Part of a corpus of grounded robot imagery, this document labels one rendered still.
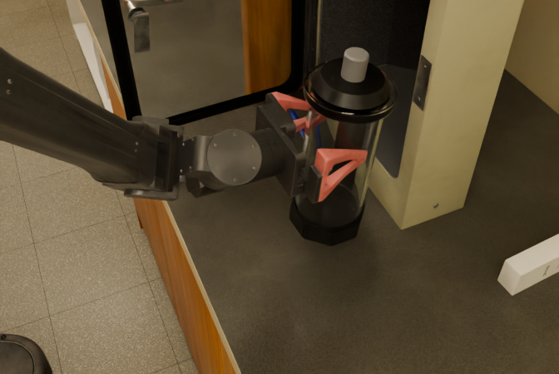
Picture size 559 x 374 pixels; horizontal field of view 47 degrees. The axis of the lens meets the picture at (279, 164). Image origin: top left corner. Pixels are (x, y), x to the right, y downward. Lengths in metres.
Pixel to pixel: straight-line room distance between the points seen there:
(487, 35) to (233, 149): 0.34
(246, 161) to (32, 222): 1.77
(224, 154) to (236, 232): 0.34
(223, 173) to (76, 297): 1.52
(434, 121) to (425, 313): 0.25
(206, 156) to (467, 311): 0.44
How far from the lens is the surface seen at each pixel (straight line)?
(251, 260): 0.92
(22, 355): 1.76
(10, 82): 0.44
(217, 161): 0.63
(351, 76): 0.73
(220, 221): 0.97
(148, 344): 1.97
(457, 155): 0.92
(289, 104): 0.79
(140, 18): 0.91
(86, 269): 2.17
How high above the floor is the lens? 1.67
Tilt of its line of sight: 44 degrees down
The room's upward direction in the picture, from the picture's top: straight up
